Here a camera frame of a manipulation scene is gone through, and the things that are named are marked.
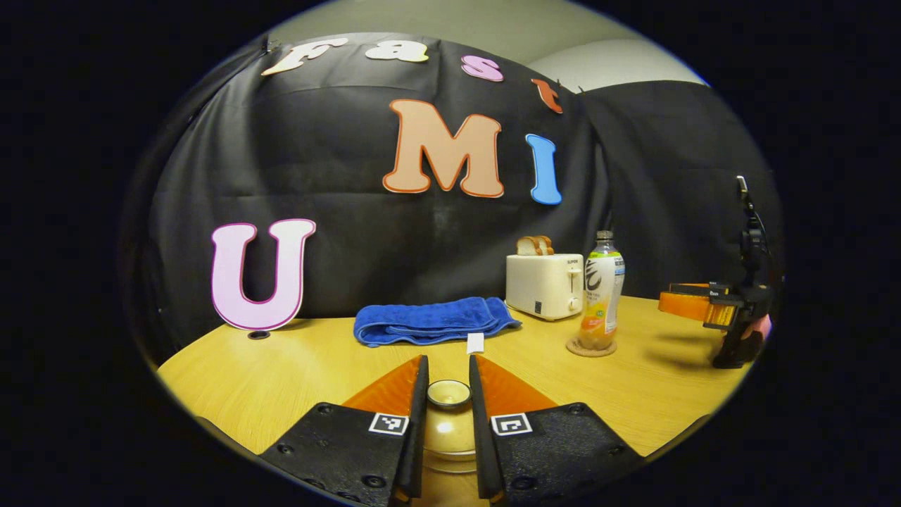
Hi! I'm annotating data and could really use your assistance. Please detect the clear water bottle white label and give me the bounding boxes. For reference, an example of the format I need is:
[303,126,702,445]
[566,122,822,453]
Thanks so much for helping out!
[579,230,626,351]

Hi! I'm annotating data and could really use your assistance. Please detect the black backdrop cloth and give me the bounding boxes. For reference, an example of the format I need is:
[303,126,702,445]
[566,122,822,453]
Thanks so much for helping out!
[141,32,786,367]

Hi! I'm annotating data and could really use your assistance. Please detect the cream toaster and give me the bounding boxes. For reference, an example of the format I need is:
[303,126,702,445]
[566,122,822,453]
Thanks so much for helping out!
[505,253,585,322]

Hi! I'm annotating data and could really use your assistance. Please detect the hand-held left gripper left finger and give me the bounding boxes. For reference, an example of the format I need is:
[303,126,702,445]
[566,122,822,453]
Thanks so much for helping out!
[257,354,429,507]

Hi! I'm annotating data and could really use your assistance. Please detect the round cork coaster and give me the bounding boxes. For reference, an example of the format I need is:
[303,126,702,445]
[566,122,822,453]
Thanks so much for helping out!
[567,337,618,358]

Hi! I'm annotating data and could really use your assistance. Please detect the blue towel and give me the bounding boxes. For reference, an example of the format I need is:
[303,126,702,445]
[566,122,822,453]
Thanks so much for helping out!
[353,296,522,355]

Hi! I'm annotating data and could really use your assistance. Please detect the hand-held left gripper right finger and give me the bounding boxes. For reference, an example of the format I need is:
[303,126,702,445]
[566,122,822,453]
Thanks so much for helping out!
[468,353,645,506]

